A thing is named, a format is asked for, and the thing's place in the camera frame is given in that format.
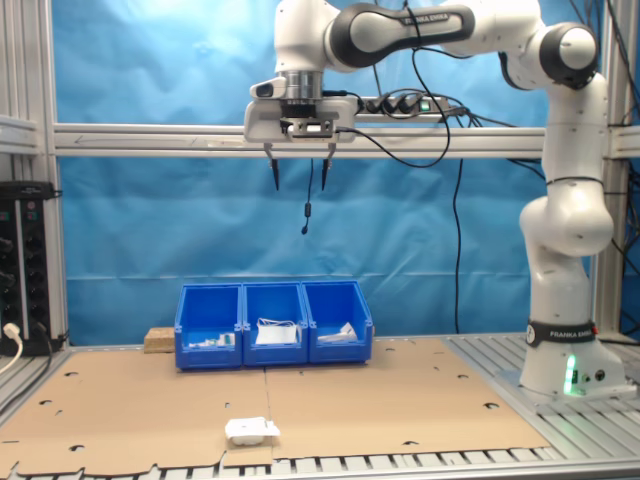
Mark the black plug with cable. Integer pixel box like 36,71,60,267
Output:
0,319,57,416

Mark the chipboard plank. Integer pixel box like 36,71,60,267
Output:
143,327,177,355

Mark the brown cardboard sheet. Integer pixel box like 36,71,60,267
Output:
0,337,554,476

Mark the white plug with cable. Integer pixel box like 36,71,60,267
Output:
0,322,25,377

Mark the aluminium profile frame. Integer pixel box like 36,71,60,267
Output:
0,0,640,351

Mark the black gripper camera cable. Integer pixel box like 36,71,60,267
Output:
333,0,454,164

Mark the black gripper camera mount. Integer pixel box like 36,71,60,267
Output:
279,99,336,139

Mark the blue plastic storage bin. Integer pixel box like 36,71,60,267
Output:
301,280,375,365
241,282,310,367
174,283,246,371

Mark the dangling black ferrite cable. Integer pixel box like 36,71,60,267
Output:
300,158,316,236

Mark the surgical mask stack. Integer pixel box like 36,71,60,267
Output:
254,318,298,346

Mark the black power strip cable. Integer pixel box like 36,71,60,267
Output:
451,118,465,335

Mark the multi-socket power strip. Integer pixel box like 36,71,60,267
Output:
357,94,465,122

